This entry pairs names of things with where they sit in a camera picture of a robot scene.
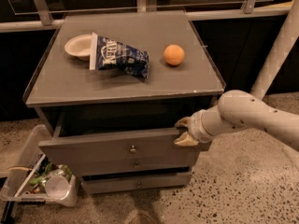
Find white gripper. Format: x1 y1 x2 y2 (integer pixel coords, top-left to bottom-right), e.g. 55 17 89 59
174 108 220 147

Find grey top drawer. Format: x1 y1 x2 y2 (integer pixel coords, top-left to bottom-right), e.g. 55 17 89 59
39 128 210 169

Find grey drawer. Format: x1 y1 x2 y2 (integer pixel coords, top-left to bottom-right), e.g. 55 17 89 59
81 172 192 195
68 148 196 176
39 128 210 169

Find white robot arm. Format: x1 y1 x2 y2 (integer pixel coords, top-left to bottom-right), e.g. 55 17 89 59
174 90 299 151

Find grey bottom drawer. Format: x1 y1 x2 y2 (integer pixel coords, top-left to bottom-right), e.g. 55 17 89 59
81 172 192 195

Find grey middle drawer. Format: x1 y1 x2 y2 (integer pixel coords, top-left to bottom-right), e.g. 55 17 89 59
68 148 196 176

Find grey three-drawer cabinet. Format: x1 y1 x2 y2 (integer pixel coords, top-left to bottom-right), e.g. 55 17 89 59
24 11 225 182

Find orange fruit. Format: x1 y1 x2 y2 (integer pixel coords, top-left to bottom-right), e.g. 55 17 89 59
164 45 185 66

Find blue chip bag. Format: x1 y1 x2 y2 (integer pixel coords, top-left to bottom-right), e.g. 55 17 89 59
90 33 150 78

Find white paper bowl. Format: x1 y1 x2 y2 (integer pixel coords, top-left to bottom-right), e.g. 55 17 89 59
64 35 92 61

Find white plastic cup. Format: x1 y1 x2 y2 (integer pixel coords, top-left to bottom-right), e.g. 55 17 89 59
45 175 68 199

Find clear plastic bin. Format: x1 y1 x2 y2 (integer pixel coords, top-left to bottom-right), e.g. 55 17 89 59
1 125 78 207

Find metal railing with glass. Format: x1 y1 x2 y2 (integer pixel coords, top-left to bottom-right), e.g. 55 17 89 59
0 0 295 33

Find white diagonal post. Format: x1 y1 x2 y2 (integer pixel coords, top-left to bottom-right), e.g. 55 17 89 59
250 0 299 99

